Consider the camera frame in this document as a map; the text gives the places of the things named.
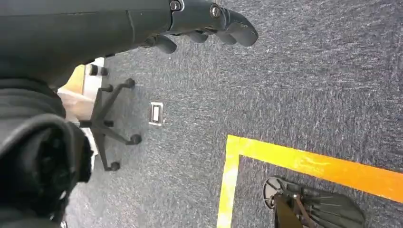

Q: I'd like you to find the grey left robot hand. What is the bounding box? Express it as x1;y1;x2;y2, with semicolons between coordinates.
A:
0;0;259;89

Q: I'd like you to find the black office chair base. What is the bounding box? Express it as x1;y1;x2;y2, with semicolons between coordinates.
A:
78;64;143;172

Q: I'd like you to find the metal floor socket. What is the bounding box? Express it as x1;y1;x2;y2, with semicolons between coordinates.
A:
148;101;164;127

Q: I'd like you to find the yellow floor tape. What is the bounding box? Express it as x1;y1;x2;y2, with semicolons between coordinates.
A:
216;134;403;228

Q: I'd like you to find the black robot foot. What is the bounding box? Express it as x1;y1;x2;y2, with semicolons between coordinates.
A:
262;175;367;228

